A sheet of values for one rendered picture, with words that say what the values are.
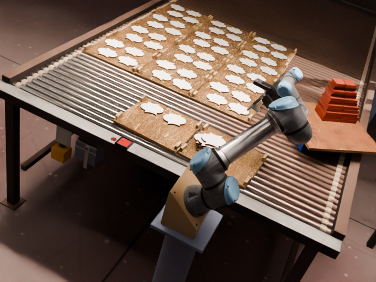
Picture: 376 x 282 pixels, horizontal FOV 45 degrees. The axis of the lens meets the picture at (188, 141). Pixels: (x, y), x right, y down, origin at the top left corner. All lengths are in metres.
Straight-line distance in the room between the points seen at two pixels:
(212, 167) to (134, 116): 0.86
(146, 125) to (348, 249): 1.97
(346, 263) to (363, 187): 1.03
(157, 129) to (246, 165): 0.54
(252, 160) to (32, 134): 2.05
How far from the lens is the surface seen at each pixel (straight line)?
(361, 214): 4.17
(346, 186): 2.66
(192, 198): 2.02
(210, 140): 2.44
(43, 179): 3.52
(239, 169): 2.45
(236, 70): 3.42
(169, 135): 2.54
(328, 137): 2.83
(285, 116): 1.94
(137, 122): 2.59
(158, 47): 3.45
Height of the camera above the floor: 2.42
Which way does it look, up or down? 36 degrees down
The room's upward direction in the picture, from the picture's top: 16 degrees clockwise
